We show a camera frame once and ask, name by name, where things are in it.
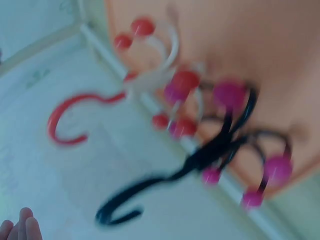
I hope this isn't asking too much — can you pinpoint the white hanger with red balls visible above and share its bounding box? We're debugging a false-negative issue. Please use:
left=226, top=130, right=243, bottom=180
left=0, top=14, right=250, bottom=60
left=46, top=15, right=209, bottom=149

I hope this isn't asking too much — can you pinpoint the orange mat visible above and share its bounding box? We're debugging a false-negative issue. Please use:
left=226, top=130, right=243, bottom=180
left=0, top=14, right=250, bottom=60
left=104, top=0, right=320, bottom=201

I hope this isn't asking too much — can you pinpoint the black hanger with magenta balls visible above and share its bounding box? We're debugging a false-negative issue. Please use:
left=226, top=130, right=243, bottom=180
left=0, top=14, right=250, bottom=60
left=94, top=79, right=294, bottom=226

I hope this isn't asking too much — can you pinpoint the person's left hand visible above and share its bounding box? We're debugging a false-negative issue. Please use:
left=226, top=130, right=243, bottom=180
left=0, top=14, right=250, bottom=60
left=0, top=206, right=44, bottom=240

